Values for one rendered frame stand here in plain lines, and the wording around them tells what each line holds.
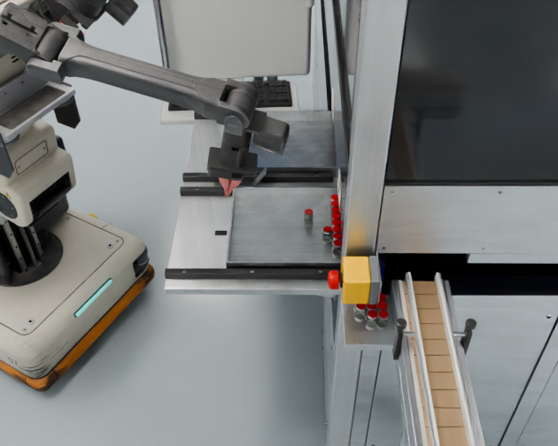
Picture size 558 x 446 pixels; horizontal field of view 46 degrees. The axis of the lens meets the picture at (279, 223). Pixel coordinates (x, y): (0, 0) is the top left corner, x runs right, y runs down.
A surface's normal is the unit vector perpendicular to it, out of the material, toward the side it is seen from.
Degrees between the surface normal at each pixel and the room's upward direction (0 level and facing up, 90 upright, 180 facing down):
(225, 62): 90
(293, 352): 0
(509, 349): 90
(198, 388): 0
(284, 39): 90
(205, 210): 0
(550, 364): 90
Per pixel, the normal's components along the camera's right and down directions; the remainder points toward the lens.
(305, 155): -0.01, -0.71
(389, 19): -0.01, 0.70
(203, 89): 0.10, -0.43
